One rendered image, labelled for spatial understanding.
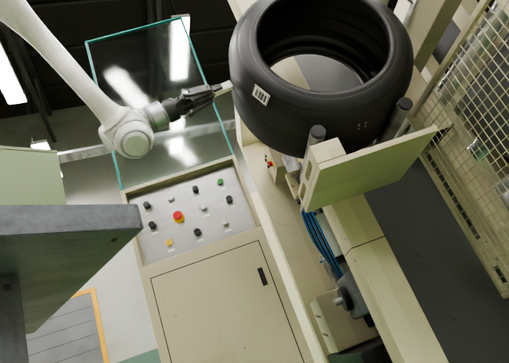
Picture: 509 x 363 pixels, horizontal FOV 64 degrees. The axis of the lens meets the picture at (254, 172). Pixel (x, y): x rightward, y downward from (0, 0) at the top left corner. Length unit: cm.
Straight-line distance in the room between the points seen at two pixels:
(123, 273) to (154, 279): 856
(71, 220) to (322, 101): 84
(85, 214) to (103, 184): 1067
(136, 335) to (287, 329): 844
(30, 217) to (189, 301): 126
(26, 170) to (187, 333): 124
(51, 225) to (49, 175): 9
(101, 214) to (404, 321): 110
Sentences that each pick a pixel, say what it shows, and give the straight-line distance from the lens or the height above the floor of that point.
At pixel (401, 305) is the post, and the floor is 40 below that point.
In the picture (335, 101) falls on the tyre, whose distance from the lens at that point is 122.
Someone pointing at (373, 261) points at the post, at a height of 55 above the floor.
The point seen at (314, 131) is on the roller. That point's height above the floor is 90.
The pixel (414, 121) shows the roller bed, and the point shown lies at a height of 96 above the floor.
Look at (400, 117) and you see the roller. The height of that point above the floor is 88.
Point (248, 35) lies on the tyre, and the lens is 135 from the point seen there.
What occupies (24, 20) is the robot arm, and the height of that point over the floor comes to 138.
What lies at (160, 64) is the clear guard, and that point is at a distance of 232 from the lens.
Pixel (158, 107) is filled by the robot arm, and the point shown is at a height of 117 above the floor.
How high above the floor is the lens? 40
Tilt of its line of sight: 23 degrees up
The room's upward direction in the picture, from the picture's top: 22 degrees counter-clockwise
